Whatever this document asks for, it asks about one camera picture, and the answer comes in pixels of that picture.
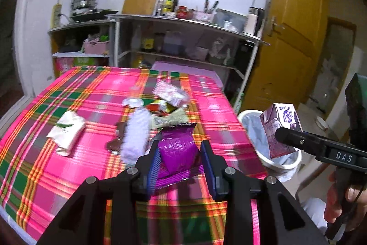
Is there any white foam fruit net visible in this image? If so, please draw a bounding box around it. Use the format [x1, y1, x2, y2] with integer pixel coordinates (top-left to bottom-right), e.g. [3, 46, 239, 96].
[120, 107, 151, 167]

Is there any purple blueberry milk carton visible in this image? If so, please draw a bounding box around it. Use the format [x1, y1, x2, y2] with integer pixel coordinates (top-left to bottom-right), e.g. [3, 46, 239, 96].
[259, 102, 304, 159]

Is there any purple snack bag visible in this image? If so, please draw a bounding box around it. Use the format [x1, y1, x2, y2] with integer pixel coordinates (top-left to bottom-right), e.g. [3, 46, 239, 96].
[155, 123, 203, 190]

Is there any white trash bin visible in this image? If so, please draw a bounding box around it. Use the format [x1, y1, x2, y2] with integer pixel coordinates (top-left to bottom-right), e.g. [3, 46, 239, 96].
[238, 110, 302, 183]

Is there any grey trash bag liner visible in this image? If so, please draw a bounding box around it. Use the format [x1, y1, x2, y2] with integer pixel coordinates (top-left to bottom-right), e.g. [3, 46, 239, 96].
[240, 110, 301, 170]

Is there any metal kitchen shelf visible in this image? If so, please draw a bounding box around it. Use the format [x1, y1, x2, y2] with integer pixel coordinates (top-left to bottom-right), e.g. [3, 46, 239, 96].
[108, 14, 264, 111]

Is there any person's right hand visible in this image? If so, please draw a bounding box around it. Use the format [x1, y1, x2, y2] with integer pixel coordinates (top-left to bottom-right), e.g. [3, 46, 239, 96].
[323, 171, 367, 233]

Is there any brown snack wrapper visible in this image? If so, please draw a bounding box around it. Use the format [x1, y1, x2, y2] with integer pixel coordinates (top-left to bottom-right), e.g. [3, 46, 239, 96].
[105, 122, 127, 155]

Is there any pink plaid tablecloth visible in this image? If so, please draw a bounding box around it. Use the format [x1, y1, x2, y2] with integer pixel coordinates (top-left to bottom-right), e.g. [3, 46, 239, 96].
[1, 67, 266, 244]

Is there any white paper bag green print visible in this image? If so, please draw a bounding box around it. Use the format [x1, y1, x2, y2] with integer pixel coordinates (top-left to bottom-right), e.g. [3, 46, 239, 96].
[47, 111, 86, 157]

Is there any yellow wooden door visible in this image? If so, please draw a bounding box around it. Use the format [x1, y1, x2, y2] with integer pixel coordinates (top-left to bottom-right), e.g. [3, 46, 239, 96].
[241, 0, 329, 111]

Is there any clear cup with white lid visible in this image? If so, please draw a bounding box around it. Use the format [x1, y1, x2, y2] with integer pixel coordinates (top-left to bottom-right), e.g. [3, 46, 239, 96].
[122, 86, 144, 110]

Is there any red yellow wrapper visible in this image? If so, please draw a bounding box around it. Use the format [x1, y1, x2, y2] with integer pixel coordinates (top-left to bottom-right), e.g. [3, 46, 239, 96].
[146, 99, 177, 116]

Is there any green snack wrapper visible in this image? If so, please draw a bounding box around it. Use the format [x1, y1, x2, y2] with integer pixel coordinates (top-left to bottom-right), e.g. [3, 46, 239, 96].
[150, 108, 189, 129]

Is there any pink white paper box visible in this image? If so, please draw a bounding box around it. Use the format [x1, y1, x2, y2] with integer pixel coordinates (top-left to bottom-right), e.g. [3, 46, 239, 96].
[152, 81, 190, 107]

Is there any pink plastic basket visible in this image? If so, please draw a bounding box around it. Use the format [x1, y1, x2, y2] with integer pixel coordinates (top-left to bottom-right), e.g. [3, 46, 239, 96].
[83, 41, 109, 55]

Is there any white black kettle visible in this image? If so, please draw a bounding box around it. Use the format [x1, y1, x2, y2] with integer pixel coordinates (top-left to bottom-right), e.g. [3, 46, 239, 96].
[243, 7, 265, 38]

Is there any small wooden shelf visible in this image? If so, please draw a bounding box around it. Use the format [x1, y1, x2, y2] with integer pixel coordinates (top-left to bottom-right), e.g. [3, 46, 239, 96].
[48, 20, 116, 77]

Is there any clear plastic container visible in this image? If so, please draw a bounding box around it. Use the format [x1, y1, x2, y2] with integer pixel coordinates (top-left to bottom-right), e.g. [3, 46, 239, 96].
[213, 9, 247, 33]

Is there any black induction cooker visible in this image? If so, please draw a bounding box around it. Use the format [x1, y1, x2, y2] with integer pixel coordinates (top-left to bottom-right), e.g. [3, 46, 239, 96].
[70, 9, 118, 22]

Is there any yellow power strip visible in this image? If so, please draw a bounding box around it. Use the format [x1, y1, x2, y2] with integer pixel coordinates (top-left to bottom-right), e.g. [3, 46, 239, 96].
[50, 3, 62, 28]

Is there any clear plastic bottle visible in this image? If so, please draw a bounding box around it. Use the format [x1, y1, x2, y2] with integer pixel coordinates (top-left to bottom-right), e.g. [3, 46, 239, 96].
[155, 0, 165, 16]

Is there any steel steamer pot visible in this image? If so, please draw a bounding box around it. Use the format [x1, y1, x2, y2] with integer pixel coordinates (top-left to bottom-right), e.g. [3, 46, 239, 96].
[71, 0, 97, 10]

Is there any red lid jar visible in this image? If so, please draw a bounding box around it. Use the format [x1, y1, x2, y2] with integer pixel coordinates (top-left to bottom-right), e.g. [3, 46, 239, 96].
[176, 6, 188, 19]

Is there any green label sauce bottle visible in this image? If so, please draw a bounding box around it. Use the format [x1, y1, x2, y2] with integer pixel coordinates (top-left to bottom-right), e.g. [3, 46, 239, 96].
[162, 0, 173, 16]

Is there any dark soy sauce bottle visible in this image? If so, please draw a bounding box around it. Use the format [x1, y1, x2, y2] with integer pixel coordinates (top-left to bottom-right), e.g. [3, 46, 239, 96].
[172, 0, 178, 12]

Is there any metal door handle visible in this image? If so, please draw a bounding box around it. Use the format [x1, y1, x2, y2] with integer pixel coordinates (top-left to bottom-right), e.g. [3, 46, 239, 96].
[265, 16, 285, 37]

